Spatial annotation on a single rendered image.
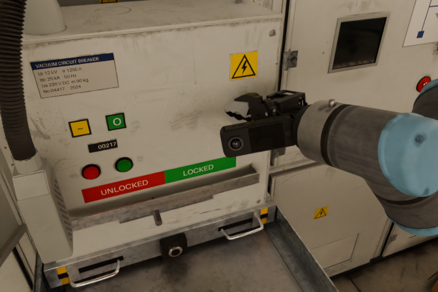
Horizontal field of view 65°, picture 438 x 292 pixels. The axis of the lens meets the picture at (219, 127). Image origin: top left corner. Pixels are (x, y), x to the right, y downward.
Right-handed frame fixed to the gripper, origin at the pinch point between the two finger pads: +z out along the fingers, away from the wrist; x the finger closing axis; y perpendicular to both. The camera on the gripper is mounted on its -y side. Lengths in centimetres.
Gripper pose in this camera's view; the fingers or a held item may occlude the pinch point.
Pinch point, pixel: (226, 111)
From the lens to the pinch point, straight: 66.5
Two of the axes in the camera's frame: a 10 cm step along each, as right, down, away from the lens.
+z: -5.6, -2.0, 8.0
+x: -1.5, -9.3, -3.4
